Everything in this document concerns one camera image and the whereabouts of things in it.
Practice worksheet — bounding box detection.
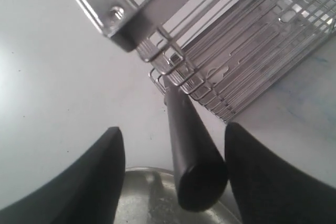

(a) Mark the wire metal utensil rack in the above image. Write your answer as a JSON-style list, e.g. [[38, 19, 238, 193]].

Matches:
[[76, 0, 335, 122]]

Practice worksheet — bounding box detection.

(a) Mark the black knife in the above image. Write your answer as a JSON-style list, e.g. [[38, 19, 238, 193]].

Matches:
[[163, 77, 228, 212]]

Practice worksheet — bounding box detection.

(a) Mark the round steel plate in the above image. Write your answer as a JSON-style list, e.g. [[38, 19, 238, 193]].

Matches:
[[114, 167, 241, 224]]

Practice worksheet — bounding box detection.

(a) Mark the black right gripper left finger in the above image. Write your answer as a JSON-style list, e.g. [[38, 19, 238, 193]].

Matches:
[[1, 127, 124, 223]]

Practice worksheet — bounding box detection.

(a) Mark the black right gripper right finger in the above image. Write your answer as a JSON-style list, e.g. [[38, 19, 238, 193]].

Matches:
[[224, 122, 335, 223]]

